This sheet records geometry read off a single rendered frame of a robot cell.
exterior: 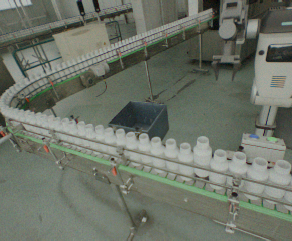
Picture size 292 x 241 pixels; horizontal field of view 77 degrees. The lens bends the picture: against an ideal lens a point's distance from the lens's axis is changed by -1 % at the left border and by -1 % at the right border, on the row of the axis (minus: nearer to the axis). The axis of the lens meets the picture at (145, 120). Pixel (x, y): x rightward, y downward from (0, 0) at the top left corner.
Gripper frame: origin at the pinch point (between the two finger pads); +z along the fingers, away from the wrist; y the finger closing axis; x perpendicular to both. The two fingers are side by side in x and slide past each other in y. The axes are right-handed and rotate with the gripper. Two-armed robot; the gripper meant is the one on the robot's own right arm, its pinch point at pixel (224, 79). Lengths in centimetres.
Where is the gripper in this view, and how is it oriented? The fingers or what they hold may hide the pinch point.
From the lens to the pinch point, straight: 86.1
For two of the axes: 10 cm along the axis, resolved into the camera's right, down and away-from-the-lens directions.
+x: 5.4, -2.0, 8.2
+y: 8.4, 1.5, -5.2
